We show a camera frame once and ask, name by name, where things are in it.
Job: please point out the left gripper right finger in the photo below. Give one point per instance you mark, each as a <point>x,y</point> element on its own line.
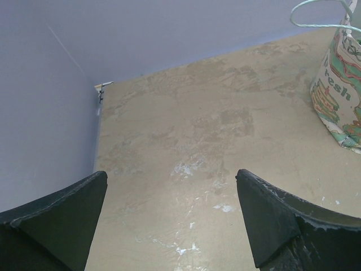
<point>286,232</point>

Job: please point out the green paper bag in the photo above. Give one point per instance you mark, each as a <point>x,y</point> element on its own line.
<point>335,90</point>

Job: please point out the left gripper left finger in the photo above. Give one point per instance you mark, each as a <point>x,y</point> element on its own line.
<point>54,232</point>

